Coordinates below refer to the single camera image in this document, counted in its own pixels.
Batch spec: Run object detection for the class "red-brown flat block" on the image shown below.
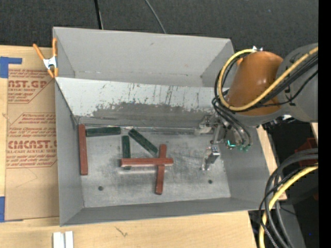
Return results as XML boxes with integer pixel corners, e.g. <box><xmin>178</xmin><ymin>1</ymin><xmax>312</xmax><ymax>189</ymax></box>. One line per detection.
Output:
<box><xmin>155</xmin><ymin>144</ymin><xmax>168</xmax><ymax>196</ymax></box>
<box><xmin>78</xmin><ymin>123</ymin><xmax>89</xmax><ymax>176</ymax></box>
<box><xmin>119</xmin><ymin>157</ymin><xmax>174</xmax><ymax>168</ymax></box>

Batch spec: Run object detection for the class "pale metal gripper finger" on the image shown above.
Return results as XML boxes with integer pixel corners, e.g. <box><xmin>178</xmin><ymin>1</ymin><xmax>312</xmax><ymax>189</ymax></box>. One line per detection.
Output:
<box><xmin>201</xmin><ymin>145</ymin><xmax>213</xmax><ymax>171</ymax></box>
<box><xmin>206</xmin><ymin>146</ymin><xmax>221</xmax><ymax>171</ymax></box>

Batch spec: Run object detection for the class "grey metal bin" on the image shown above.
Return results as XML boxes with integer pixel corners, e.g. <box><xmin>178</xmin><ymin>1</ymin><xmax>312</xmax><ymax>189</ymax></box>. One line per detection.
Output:
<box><xmin>52</xmin><ymin>26</ymin><xmax>270</xmax><ymax>227</ymax></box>

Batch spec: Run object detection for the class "dark green flat block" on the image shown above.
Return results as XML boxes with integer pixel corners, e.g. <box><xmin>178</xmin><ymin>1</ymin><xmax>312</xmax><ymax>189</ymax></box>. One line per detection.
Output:
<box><xmin>128</xmin><ymin>128</ymin><xmax>159</xmax><ymax>156</ymax></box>
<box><xmin>85</xmin><ymin>126</ymin><xmax>122</xmax><ymax>138</ymax></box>
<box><xmin>121</xmin><ymin>135</ymin><xmax>132</xmax><ymax>171</ymax></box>

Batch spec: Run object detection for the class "brown cardboard board, red print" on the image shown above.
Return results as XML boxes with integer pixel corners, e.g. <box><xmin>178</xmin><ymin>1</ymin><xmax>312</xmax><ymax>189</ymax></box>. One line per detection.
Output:
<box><xmin>0</xmin><ymin>44</ymin><xmax>61</xmax><ymax>222</ymax></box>

